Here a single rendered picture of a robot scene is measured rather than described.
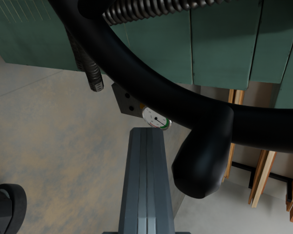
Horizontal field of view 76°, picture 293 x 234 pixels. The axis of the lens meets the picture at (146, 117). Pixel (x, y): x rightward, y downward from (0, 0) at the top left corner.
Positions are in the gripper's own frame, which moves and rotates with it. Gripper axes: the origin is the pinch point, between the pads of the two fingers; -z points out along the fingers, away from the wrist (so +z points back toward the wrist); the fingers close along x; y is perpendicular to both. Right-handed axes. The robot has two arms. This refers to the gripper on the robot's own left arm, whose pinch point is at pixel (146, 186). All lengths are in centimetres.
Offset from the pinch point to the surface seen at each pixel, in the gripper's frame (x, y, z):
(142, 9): -0.4, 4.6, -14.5
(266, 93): 161, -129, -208
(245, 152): 166, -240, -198
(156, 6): 0.9, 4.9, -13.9
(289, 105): 21.2, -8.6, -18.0
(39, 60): -32, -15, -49
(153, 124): 1.4, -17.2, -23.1
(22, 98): -51, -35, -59
